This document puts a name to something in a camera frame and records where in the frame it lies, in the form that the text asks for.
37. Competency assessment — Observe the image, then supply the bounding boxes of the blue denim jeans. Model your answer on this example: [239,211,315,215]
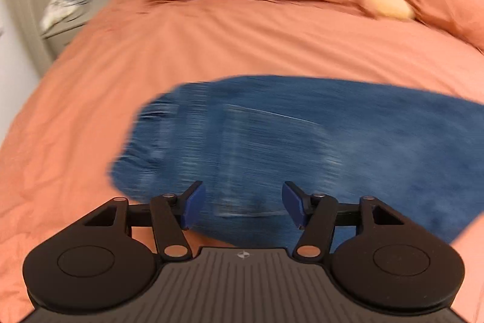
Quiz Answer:
[111,75,483,249]

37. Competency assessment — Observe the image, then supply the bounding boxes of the orange bed sheet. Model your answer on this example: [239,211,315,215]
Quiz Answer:
[1,0,483,322]

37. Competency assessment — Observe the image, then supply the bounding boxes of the grey bedside table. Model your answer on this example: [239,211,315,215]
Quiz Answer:
[42,0,109,59]

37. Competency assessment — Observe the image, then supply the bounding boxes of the white crumpled cloth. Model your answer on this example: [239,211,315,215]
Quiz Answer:
[39,0,80,33]

